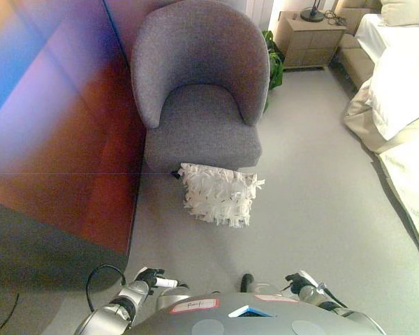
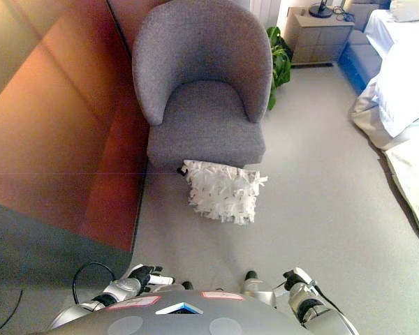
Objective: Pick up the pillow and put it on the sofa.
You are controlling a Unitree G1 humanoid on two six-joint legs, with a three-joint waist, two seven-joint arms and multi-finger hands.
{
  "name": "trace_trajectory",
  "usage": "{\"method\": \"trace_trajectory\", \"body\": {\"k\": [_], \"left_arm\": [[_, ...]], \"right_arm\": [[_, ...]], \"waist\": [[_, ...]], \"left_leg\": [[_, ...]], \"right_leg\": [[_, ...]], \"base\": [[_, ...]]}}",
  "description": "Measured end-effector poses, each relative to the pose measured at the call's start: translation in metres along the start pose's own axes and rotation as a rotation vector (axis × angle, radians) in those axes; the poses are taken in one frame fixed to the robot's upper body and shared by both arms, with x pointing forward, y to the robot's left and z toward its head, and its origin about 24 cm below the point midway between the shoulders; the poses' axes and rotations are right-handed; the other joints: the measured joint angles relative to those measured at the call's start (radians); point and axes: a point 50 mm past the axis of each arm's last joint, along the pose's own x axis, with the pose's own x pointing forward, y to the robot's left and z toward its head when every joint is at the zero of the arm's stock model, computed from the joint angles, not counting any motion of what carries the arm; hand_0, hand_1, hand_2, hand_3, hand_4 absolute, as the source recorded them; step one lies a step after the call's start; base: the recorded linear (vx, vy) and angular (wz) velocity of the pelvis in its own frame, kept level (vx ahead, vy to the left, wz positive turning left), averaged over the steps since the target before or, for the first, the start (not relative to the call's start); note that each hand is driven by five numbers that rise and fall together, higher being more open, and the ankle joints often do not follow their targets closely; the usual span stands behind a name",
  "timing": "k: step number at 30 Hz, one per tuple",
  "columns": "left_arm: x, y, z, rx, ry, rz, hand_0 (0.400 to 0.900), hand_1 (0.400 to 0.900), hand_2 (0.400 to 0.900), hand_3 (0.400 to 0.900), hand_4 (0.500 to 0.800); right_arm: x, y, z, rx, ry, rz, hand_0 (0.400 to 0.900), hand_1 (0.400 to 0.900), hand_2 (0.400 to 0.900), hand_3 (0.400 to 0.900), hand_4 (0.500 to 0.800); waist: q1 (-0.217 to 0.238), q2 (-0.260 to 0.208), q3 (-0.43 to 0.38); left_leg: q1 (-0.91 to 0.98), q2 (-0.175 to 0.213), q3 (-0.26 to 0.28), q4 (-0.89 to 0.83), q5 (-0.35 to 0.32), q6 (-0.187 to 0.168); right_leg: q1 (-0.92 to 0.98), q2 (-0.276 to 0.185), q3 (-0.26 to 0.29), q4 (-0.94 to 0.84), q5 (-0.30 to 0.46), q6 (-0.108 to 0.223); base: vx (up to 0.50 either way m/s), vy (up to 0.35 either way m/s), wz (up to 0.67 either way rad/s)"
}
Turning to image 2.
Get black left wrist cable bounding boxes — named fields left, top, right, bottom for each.
left=72, top=262, right=126, bottom=305

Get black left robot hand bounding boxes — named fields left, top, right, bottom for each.
left=131, top=264, right=174, bottom=294

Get reddish brown wooden cabinet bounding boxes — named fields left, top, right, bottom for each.
left=0, top=0, right=151, bottom=290

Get white curtain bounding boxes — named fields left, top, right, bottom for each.
left=250, top=0, right=282, bottom=28

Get white bed duvet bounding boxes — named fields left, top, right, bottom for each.
left=348, top=8, right=419, bottom=151

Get grey robot torso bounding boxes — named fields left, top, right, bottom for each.
left=31, top=289, right=315, bottom=335

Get grey fabric armchair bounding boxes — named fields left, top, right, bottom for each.
left=131, top=0, right=274, bottom=169

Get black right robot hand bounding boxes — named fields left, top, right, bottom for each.
left=282, top=267, right=317, bottom=291

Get white bed pillow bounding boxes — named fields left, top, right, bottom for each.
left=390, top=0, right=419, bottom=22

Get green leafy plant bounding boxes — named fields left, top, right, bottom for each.
left=266, top=27, right=293, bottom=111

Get beige wooden nightstand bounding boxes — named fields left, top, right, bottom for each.
left=286, top=6, right=355, bottom=67

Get thin black floor cable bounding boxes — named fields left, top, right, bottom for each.
left=0, top=288, right=24, bottom=335

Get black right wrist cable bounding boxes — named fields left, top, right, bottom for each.
left=309, top=278, right=359, bottom=335

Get black cable on nightstand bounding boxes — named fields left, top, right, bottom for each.
left=331, top=6, right=355, bottom=22

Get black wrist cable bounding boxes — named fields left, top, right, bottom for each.
left=72, top=262, right=126, bottom=305
left=309, top=278, right=359, bottom=335

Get white shaggy pillow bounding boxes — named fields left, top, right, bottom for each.
left=177, top=159, right=269, bottom=225

